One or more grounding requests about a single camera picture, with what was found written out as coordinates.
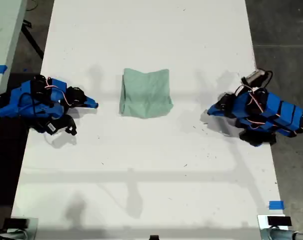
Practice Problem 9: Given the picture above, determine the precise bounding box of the pale green T-shirt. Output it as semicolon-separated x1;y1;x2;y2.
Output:
118;67;174;119

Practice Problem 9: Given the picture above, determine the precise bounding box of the black stand leg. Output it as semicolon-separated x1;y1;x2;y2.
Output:
20;19;45;60

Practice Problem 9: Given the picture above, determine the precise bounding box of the pale green side table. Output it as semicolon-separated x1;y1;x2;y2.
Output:
0;0;28;146

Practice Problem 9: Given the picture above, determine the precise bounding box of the short blue tape strip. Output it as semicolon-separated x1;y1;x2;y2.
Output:
268;200;285;210

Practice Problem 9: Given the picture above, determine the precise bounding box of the small black box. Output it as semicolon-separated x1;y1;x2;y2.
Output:
3;218;30;230
267;216;292;227

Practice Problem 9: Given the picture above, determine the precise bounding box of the pale blue grey object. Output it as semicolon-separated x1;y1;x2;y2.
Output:
260;226;303;240
0;228;37;240

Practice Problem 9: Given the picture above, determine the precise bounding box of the black camera stalk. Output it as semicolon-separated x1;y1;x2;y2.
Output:
235;84;248;96

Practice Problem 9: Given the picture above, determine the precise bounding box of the grey black camera box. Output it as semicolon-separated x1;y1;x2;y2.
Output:
241;69;270;88

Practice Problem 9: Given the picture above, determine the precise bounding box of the black camera box white label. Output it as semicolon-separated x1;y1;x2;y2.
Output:
37;114;78;137

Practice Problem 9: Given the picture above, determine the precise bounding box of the black camera cable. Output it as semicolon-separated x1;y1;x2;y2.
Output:
263;70;274;89

